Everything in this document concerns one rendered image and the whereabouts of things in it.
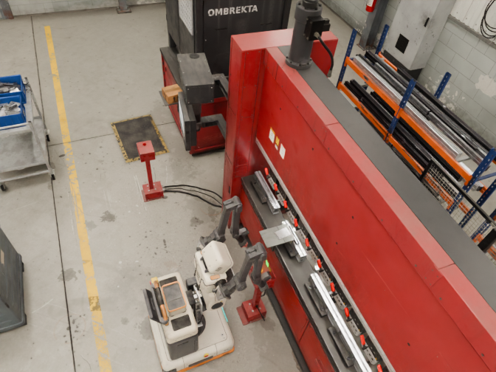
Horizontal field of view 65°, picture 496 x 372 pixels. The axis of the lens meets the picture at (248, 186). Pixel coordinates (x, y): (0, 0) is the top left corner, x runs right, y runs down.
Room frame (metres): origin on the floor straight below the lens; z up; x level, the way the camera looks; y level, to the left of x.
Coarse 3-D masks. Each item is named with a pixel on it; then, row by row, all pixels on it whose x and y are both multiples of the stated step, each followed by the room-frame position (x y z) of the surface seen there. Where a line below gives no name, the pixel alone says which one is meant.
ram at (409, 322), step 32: (288, 128) 2.33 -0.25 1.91; (288, 160) 2.24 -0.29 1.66; (320, 160) 1.91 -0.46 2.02; (320, 192) 1.82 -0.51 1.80; (352, 192) 1.59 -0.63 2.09; (320, 224) 1.72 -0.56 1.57; (352, 224) 1.49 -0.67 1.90; (352, 256) 1.40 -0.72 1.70; (384, 256) 1.23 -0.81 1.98; (352, 288) 1.29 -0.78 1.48; (384, 288) 1.14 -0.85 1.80; (416, 288) 1.02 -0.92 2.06; (384, 320) 1.03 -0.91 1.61; (416, 320) 0.92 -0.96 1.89; (448, 320) 0.84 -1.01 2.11; (384, 352) 0.92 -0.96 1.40; (416, 352) 0.82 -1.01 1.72; (448, 352) 0.74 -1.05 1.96
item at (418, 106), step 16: (368, 64) 4.28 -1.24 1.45; (384, 64) 4.28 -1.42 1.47; (384, 80) 3.93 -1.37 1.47; (400, 80) 3.96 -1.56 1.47; (416, 80) 3.99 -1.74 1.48; (400, 96) 3.66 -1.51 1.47; (416, 96) 3.69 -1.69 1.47; (432, 96) 3.73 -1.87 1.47; (416, 112) 3.40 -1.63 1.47; (432, 112) 3.43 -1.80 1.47; (448, 112) 3.46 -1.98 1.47; (432, 128) 3.16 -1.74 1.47; (448, 128) 3.19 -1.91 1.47; (464, 128) 3.25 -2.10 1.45; (448, 144) 2.95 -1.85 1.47; (464, 144) 2.98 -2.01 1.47; (480, 144) 3.05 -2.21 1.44; (480, 160) 2.78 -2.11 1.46
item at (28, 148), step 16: (32, 96) 3.85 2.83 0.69; (32, 112) 3.38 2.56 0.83; (0, 128) 2.95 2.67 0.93; (16, 128) 3.08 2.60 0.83; (32, 128) 3.08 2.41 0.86; (0, 144) 3.30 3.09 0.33; (16, 144) 3.33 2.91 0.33; (32, 144) 3.37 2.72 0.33; (0, 160) 3.03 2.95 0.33; (16, 160) 3.06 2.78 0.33; (32, 160) 3.10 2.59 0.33; (16, 176) 2.92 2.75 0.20
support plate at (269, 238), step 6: (270, 228) 2.05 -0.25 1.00; (276, 228) 2.05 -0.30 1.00; (282, 228) 2.06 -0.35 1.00; (288, 228) 2.07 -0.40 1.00; (264, 234) 1.98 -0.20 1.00; (270, 234) 1.98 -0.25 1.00; (264, 240) 1.91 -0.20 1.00; (270, 240) 1.92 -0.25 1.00; (276, 240) 1.93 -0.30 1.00; (282, 240) 1.94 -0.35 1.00; (288, 240) 1.94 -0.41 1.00; (270, 246) 1.86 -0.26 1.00
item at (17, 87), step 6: (0, 78) 3.72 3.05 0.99; (6, 78) 3.75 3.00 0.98; (12, 78) 3.78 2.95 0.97; (18, 78) 3.81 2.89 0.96; (0, 84) 3.64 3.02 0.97; (6, 84) 3.67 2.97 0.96; (12, 84) 3.66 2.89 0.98; (18, 84) 3.80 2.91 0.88; (0, 90) 3.51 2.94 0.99; (6, 90) 3.54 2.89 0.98; (12, 90) 3.57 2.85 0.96; (18, 90) 3.60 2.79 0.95; (24, 90) 3.73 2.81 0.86; (0, 96) 3.41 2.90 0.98; (6, 96) 3.45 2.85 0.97; (24, 96) 3.57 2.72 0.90; (24, 102) 3.52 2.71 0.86
